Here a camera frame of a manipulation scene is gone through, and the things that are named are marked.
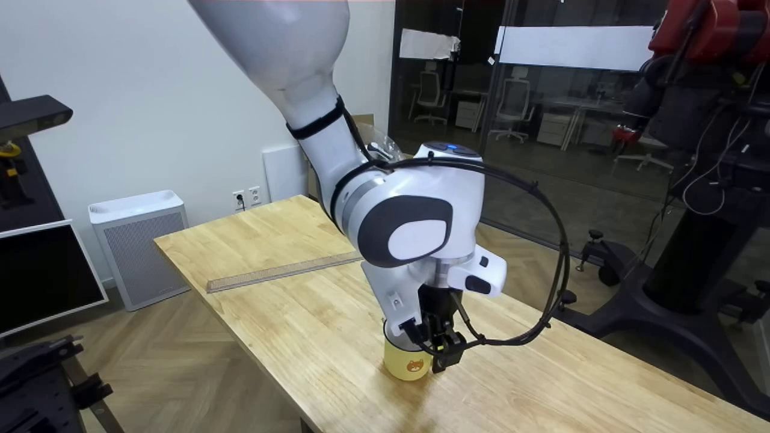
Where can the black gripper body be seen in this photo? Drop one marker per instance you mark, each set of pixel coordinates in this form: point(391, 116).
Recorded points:
point(439, 307)

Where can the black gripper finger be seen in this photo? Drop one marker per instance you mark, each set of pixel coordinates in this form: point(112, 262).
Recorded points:
point(447, 357)
point(414, 333)

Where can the yellow enamel cup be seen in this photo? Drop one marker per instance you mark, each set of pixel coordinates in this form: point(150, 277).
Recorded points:
point(405, 364)

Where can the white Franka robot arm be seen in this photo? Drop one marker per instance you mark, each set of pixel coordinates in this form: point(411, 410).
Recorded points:
point(303, 48)

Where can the red robot arm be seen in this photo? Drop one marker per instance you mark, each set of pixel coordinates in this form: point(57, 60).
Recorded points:
point(713, 32)

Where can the white flat panel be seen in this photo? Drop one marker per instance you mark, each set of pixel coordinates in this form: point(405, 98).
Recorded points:
point(280, 170)

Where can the white office chair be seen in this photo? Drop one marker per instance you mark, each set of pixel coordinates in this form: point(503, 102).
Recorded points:
point(512, 108)
point(432, 91)

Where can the white office desk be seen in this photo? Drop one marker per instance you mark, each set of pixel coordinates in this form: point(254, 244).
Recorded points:
point(565, 120)

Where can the red office chair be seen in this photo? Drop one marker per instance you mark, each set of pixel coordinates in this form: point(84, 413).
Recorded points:
point(637, 145)

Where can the white air purifier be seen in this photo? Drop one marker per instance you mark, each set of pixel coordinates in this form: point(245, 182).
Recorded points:
point(141, 247)

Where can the black metal stand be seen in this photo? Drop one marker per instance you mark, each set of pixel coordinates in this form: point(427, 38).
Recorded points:
point(37, 384)

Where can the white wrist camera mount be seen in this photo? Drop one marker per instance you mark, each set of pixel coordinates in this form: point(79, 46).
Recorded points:
point(485, 271)

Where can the white wall outlet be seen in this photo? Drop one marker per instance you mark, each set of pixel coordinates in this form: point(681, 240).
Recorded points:
point(248, 197)

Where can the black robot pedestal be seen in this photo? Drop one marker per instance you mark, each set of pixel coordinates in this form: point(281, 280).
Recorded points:
point(689, 271)

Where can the black panel with white frame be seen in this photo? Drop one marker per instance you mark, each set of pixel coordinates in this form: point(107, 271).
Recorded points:
point(43, 277)

